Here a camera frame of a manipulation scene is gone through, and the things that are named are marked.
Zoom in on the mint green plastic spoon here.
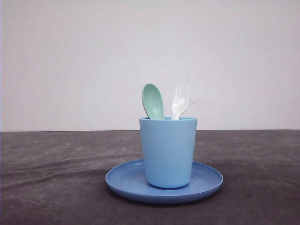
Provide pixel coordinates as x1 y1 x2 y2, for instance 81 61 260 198
142 83 165 120

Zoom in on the white plastic fork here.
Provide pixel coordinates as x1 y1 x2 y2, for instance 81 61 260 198
171 83 189 120

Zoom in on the light blue plastic cup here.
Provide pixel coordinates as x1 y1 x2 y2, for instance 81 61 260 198
139 117 197 188

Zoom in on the blue plastic plate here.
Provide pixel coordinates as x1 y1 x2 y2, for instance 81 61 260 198
105 158 224 204

